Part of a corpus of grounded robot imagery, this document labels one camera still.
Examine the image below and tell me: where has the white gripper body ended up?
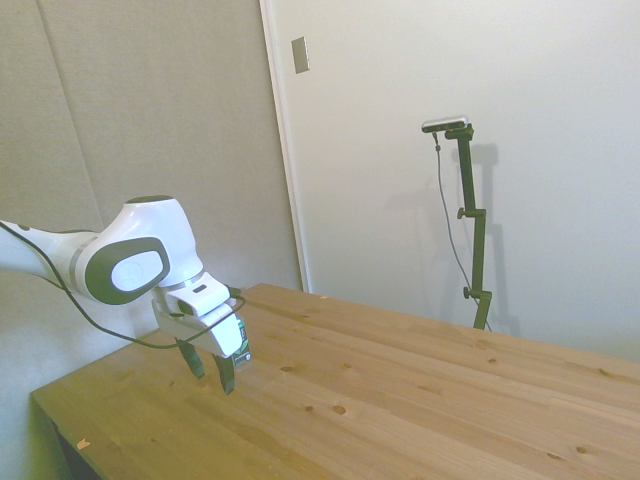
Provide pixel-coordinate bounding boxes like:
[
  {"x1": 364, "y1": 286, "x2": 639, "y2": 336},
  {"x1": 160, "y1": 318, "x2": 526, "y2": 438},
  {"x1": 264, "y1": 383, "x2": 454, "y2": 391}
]
[{"x1": 151, "y1": 296, "x2": 250, "y2": 360}]

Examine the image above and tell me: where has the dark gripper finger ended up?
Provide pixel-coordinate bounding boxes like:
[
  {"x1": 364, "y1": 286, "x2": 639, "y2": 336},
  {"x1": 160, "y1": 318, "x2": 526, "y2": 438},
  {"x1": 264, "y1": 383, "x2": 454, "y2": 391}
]
[
  {"x1": 211, "y1": 351, "x2": 237, "y2": 396},
  {"x1": 178, "y1": 341, "x2": 207, "y2": 381}
]

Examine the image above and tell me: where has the small bottle with green label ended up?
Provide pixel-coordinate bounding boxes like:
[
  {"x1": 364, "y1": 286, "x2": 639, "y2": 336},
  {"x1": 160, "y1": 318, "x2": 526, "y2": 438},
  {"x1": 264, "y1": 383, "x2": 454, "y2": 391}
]
[{"x1": 233, "y1": 319, "x2": 254, "y2": 370}]

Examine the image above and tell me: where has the white door frame trim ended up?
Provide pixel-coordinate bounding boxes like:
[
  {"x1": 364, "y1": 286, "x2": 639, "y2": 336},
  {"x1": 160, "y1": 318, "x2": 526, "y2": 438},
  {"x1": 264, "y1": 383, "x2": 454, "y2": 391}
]
[{"x1": 258, "y1": 0, "x2": 312, "y2": 294}]

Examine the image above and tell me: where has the dark green camera stand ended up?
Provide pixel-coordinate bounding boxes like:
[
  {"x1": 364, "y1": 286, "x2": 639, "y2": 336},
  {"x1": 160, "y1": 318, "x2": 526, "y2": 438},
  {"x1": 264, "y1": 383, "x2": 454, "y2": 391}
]
[{"x1": 442, "y1": 125, "x2": 494, "y2": 331}]

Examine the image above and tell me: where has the grey wall switch plate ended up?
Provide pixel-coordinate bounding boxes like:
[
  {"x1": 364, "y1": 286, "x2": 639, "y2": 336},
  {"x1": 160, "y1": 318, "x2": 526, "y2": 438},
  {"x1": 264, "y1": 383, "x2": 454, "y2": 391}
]
[{"x1": 290, "y1": 35, "x2": 312, "y2": 76}]

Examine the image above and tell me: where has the silver exterior camera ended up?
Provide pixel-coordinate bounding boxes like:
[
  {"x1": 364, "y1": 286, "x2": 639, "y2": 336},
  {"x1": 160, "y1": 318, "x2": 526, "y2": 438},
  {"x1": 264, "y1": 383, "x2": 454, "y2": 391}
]
[{"x1": 421, "y1": 115, "x2": 472, "y2": 134}]

